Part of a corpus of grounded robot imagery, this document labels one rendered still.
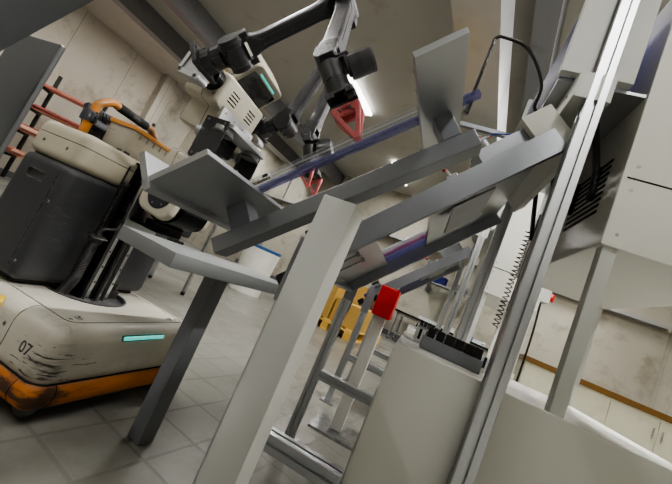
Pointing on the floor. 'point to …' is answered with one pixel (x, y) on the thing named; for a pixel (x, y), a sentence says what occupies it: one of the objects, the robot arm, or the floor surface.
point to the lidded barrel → (256, 258)
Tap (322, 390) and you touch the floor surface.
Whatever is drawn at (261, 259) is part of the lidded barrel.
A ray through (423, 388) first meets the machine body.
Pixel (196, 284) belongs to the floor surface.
